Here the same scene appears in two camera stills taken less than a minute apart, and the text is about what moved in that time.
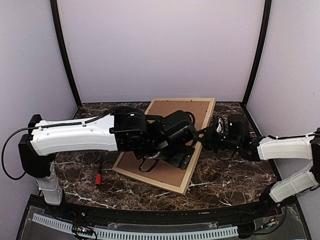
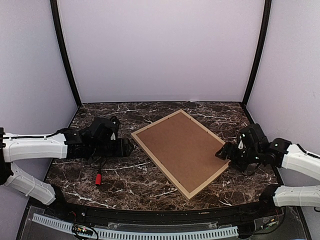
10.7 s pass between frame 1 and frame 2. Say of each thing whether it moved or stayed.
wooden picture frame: moved
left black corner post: stayed
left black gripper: moved
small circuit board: stayed
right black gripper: moved
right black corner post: stayed
